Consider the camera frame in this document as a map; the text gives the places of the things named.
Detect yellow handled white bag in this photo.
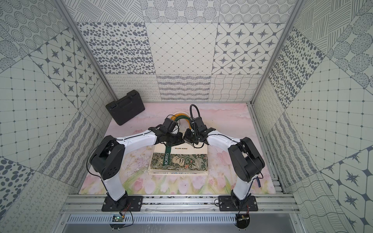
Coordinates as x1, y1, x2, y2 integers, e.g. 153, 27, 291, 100
171, 112, 190, 122

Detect green handled exhibition tote bag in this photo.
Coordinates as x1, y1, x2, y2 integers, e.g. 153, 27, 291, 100
149, 121, 208, 171

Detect starry night canvas tote bag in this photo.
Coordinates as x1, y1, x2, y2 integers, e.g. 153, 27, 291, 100
148, 168, 208, 175

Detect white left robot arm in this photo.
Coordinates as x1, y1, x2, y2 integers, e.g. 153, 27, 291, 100
89, 118, 184, 202

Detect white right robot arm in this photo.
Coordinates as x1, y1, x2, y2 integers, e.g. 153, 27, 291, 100
184, 116, 265, 202

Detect black plastic tool case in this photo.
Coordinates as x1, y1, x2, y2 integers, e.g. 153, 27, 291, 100
105, 90, 145, 126

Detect right circuit board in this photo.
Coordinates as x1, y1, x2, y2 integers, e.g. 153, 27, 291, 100
235, 214, 250, 229

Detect circuit board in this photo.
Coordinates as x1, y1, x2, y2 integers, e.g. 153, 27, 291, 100
235, 214, 250, 229
110, 215, 126, 230

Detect left circuit board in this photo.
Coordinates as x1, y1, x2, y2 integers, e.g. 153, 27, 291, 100
110, 215, 126, 230

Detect black corrugated cable hose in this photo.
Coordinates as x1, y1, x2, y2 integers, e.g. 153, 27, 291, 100
189, 104, 202, 120

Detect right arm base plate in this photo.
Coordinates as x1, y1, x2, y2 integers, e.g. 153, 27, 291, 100
218, 195, 258, 212

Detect blue handled pliers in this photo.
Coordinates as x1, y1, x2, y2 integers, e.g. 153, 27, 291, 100
256, 178, 261, 188

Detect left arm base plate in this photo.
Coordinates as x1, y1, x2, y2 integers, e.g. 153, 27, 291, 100
102, 196, 143, 212

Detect aluminium mounting rail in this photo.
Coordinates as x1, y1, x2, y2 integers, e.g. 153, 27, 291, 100
60, 194, 300, 214

